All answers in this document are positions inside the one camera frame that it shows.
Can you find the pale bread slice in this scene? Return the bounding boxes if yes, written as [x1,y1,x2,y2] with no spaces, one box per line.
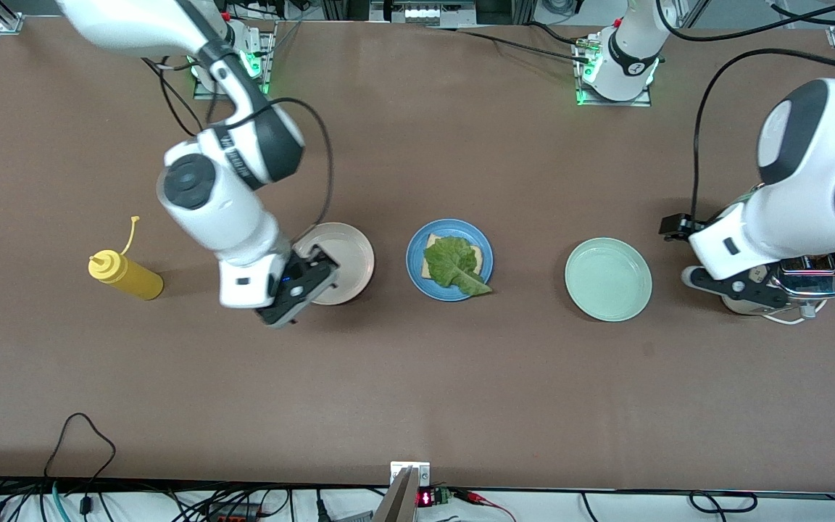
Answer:
[421,233,486,281]

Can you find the green lettuce leaf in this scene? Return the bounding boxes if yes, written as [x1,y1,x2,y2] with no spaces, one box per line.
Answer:
[424,236,494,297]

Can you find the yellow squeeze sauce bottle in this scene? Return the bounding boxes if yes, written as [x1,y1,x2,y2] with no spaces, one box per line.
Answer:
[88,216,165,301]

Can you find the beige white round plate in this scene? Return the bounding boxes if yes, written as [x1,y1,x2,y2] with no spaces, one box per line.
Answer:
[291,222,375,306]

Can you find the blue round plate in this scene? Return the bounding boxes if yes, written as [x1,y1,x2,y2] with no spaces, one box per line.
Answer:
[406,219,494,302]

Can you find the mint green round plate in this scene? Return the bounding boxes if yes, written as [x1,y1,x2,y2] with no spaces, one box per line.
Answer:
[565,238,653,323]

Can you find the beige chrome two-slot toaster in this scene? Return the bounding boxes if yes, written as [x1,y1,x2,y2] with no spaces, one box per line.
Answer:
[722,250,835,318]

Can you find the grey aluminium beam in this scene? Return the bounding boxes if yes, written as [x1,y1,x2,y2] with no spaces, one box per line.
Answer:
[373,466,418,522]

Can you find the black device with lights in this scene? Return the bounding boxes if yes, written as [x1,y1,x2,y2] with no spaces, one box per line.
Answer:
[370,0,476,26]

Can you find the white toaster power cord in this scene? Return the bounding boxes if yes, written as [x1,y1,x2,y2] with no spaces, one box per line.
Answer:
[760,301,829,325]

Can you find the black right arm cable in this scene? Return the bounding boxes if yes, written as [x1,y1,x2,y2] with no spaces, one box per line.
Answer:
[141,57,335,251]

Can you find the silver camera mount bracket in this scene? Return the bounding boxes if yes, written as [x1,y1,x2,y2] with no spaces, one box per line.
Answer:
[390,462,431,488]

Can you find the black coiled flat cable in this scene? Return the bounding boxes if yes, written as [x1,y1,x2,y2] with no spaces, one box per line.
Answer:
[688,491,759,514]

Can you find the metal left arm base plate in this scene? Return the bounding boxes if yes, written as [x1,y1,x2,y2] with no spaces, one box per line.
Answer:
[576,35,654,108]

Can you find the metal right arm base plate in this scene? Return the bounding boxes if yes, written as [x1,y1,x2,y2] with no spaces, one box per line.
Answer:
[193,20,277,101]

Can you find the red clip lead wires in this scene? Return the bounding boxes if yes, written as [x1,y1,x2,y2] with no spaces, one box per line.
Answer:
[454,489,518,522]

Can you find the black looped cable with adapter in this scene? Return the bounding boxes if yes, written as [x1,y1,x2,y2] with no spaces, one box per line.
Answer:
[43,413,117,517]

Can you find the short black base cable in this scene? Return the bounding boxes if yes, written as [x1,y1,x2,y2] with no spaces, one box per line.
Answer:
[525,22,586,49]

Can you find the long black base cable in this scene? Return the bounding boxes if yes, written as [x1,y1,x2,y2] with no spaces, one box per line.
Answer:
[432,28,591,64]

